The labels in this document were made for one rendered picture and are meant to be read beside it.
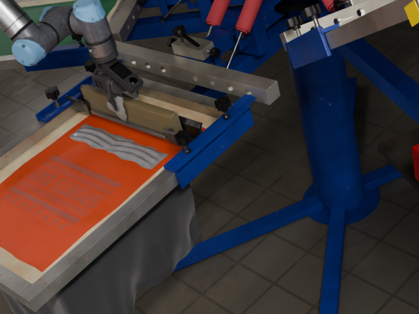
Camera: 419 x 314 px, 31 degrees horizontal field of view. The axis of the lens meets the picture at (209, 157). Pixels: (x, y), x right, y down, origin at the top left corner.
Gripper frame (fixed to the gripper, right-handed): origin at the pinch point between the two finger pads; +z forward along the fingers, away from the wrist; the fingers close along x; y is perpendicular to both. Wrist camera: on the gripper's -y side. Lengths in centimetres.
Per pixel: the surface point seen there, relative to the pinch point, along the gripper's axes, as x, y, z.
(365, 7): -50, -48, -14
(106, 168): 17.0, -5.5, 5.4
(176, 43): -26.7, 4.2, -6.9
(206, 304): -11, 13, 101
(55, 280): 53, -29, 3
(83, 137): 10.3, 12.5, 5.0
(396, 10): 3, -92, -49
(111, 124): 1.5, 9.4, 5.4
